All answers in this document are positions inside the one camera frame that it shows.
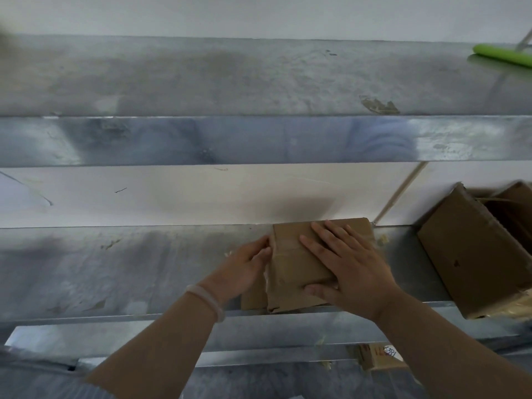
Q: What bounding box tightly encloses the person's right hand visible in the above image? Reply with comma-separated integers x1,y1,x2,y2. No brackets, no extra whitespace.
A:
299,220,403,322

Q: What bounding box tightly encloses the person's left hand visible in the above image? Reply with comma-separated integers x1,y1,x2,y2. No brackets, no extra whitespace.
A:
199,234,273,307

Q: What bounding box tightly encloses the small brown cardboard box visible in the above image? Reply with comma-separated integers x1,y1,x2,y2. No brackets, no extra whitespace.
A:
241,217,377,315

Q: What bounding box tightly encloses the person's left forearm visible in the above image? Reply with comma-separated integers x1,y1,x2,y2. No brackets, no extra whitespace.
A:
85,288,221,399

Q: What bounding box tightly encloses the person's right forearm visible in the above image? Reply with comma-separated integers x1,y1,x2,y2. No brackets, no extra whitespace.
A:
373,286,532,399

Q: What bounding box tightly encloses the beige pole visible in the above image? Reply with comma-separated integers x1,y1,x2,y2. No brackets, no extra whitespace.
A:
371,161,429,227

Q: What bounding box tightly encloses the cardboard piece with white label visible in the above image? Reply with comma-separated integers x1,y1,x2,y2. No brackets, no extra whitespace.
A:
348,343,407,373

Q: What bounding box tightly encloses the galvanized metal shelf board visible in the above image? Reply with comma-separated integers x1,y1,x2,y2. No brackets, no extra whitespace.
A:
0,34,532,168
77,345,532,399
0,224,532,359

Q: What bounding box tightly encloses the large brown cardboard box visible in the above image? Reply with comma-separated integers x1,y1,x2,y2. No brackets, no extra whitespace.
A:
417,183,532,321

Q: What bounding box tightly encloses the torn brown tape scrap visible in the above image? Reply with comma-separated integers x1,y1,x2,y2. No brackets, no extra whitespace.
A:
359,95,401,116

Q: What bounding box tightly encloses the open brown cardboard box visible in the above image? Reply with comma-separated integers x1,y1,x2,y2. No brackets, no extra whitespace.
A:
477,180,532,256

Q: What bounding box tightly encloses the green broom head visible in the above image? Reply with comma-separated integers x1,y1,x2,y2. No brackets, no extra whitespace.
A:
472,43,532,69

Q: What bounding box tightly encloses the white bangle bracelet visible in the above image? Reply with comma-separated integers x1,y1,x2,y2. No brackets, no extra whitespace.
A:
185,284,227,324

